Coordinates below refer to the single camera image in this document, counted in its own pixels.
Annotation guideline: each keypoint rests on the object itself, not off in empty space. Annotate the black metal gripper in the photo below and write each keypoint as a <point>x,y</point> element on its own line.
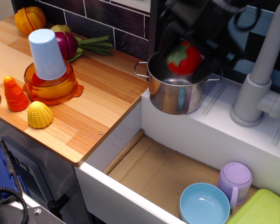
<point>204,23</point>

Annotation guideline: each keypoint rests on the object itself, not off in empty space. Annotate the red toy strawberry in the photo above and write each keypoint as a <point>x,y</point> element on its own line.
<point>184,60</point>

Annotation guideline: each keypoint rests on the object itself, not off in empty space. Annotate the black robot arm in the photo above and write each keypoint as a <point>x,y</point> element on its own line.
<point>204,23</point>

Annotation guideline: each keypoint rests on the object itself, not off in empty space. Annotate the stainless steel pot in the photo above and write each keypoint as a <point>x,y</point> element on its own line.
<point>171,93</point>

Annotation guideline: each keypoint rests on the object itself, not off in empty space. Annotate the light blue back panel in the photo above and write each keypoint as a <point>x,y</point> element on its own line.
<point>251,42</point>

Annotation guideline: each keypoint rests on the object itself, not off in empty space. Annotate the grey toy faucet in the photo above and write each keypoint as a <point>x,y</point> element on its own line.
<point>255,96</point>

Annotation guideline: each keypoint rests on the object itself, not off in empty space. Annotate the green felt leaves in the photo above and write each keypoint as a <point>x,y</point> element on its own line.
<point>98,45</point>

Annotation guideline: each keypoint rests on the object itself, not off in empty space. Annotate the purple toy onion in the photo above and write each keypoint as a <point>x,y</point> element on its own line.
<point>67,43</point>

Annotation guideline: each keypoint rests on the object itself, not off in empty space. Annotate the yellow-green toy pear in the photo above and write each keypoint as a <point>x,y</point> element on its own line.
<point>61,28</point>

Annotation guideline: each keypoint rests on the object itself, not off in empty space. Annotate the lilac plastic mug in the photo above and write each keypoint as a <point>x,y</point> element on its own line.
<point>235,180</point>

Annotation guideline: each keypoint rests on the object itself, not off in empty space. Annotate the orange transparent bowl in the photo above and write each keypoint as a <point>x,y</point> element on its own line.
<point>52,92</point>

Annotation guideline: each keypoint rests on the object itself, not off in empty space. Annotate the wooden countertop board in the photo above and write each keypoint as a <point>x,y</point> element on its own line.
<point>111,91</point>

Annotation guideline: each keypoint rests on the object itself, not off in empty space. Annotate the light blue plastic cup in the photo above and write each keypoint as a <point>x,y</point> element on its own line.
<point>47,57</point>

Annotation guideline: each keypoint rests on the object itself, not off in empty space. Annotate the light blue bowl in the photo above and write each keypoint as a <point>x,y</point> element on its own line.
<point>203,203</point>

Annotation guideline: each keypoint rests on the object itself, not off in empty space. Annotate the yellow toy corn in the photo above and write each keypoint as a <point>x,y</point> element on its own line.
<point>39,115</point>

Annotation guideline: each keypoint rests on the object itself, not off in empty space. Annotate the orange toy pumpkin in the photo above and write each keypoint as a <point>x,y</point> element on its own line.
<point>29,19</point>

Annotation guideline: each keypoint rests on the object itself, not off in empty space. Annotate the lime green plastic lid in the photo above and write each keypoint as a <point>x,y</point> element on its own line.
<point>262,208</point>

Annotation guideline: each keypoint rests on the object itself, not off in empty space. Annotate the orange toy carrot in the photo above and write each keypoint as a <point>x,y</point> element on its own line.
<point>15,97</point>

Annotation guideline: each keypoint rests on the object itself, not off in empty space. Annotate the dark oven door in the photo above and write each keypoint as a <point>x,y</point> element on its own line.
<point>50,180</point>

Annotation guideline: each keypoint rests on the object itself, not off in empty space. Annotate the blue plastic clamp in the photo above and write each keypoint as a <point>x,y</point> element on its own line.
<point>8,171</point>

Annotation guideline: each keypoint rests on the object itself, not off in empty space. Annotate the silver metal bracket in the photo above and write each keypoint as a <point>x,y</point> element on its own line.
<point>37,214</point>

